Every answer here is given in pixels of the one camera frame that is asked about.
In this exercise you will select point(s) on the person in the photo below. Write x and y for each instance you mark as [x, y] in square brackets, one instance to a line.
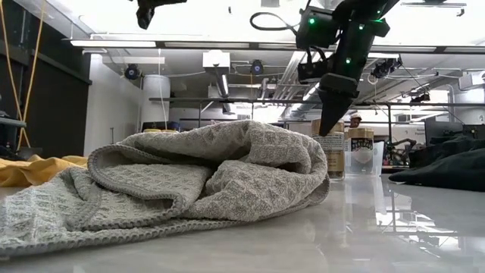
[355, 121]

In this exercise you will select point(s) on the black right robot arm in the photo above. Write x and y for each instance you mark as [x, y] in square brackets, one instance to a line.
[363, 11]

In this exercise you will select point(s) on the grey waffle cloth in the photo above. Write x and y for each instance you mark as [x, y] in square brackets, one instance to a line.
[170, 182]

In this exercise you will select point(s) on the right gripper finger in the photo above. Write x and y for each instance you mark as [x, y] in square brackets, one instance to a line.
[333, 110]

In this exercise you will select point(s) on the white cylinder tank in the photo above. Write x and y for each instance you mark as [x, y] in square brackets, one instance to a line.
[155, 98]

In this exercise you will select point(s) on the long ceiling light fixture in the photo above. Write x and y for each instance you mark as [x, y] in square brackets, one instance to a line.
[113, 43]
[206, 45]

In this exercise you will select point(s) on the spice jar black white label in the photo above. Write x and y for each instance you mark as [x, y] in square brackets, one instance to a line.
[362, 149]

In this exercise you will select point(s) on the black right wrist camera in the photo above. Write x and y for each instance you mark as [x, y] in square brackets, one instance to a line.
[308, 72]

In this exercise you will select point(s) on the white ceiling box unit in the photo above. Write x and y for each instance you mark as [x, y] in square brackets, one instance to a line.
[216, 58]

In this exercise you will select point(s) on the dark background monitor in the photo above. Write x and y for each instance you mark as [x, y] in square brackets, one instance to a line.
[441, 130]

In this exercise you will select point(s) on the black cloth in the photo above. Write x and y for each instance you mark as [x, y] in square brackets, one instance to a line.
[447, 167]

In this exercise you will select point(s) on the dark grey desk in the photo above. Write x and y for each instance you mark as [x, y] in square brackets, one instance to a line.
[11, 122]

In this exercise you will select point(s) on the black ceiling spotlight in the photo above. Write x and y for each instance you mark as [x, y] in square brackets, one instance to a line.
[257, 67]
[132, 71]

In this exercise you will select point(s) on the yellow cloth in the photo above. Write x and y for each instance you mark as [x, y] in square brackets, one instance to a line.
[34, 170]

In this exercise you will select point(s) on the spice jar tan lid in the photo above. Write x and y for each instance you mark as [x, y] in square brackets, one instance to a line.
[333, 159]

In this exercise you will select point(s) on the black horizontal rail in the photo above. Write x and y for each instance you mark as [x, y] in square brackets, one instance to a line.
[227, 100]

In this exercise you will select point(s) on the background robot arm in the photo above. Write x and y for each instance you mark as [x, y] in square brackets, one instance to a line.
[401, 144]

